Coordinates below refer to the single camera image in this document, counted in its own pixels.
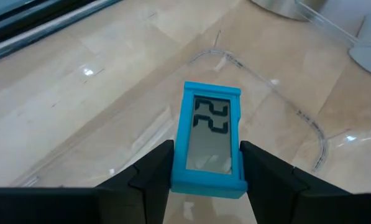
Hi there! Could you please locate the black aluminium table frame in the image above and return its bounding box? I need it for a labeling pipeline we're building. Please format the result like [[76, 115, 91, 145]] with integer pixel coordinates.
[[0, 0, 124, 66]]

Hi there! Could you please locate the clear plastic bin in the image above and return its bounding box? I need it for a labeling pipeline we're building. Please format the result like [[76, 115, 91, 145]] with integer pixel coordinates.
[[11, 0, 371, 224]]

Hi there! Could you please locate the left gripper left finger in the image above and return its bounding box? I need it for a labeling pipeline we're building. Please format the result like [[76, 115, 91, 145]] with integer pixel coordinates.
[[96, 139, 175, 224]]

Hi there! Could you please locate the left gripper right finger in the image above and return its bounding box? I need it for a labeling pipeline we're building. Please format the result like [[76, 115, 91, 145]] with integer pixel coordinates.
[[240, 141, 350, 224]]

